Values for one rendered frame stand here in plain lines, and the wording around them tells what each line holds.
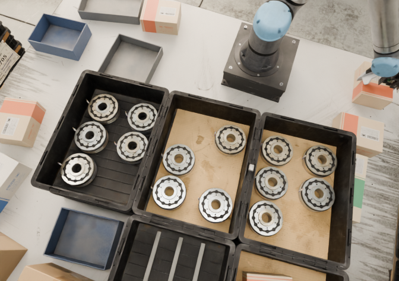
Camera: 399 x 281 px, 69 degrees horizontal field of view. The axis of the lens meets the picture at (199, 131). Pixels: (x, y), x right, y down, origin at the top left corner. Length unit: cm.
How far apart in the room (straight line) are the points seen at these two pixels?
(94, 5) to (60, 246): 104
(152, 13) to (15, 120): 69
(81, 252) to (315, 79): 112
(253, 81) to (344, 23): 160
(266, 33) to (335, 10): 173
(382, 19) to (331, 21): 172
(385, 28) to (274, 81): 41
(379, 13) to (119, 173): 85
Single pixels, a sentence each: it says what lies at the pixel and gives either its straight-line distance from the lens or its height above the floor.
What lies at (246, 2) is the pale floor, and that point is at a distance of 254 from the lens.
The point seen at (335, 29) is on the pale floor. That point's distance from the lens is 258.
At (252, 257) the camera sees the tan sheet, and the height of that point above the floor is 83.
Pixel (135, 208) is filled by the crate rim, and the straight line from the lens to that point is 84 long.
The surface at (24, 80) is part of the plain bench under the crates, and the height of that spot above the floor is 70.
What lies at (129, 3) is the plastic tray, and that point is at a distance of 151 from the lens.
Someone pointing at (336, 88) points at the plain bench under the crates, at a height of 70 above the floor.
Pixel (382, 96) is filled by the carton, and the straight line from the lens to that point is 133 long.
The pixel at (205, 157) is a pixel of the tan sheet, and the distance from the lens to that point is 96.
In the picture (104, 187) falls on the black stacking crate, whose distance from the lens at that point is 98.
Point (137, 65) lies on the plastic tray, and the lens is 129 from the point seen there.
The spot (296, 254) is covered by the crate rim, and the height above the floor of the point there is 93.
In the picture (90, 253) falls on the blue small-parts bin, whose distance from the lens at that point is 110.
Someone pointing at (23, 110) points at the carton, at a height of 77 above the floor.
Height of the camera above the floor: 175
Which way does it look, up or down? 68 degrees down
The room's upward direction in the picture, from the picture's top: 4 degrees clockwise
